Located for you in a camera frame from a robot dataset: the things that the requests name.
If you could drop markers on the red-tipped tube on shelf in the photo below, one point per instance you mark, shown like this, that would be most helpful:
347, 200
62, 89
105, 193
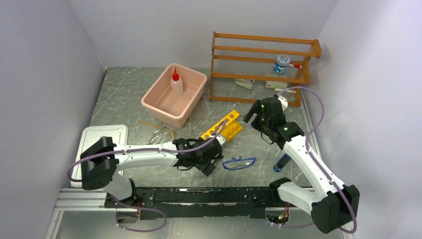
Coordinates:
284, 90

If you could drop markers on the white stapler-like object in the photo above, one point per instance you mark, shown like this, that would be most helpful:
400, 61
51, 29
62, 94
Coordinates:
248, 84

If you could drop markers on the yellow test tube rack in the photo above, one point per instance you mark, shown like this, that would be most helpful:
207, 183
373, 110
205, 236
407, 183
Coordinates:
231, 128

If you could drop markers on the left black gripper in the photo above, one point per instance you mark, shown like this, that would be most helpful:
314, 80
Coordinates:
207, 168

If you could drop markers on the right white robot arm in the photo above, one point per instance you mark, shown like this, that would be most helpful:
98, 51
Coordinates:
332, 203

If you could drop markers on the white plastic tray lid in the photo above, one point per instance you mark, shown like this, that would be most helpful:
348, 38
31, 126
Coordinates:
99, 135

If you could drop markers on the small white box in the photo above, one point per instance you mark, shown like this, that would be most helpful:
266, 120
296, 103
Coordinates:
276, 85

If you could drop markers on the blue black handheld tool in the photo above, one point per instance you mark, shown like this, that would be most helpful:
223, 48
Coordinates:
281, 163

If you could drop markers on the orange wooden shelf rack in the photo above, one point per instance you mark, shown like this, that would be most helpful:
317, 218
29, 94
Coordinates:
252, 57

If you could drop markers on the pink plastic bin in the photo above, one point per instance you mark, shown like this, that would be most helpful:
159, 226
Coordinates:
165, 105

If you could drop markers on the metal crucible tongs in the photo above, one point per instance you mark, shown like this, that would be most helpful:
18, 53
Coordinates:
159, 134

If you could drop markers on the blue-lidded jar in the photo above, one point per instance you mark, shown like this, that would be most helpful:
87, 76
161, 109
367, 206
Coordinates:
282, 63

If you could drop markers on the red-capped marker pen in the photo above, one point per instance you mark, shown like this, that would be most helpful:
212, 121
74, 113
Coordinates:
296, 66

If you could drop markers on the tan rubber tubing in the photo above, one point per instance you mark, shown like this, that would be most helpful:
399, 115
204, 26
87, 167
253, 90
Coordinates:
159, 127

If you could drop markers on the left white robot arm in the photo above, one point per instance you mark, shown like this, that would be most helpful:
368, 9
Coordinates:
135, 156

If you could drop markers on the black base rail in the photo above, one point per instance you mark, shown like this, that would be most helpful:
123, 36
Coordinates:
252, 202

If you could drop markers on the blue safety glasses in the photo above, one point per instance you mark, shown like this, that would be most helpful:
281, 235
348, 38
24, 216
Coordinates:
238, 163

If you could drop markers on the red-capped squeeze bottle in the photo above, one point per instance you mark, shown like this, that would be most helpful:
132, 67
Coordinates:
176, 83

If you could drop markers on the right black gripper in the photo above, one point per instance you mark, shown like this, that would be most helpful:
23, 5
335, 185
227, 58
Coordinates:
256, 108

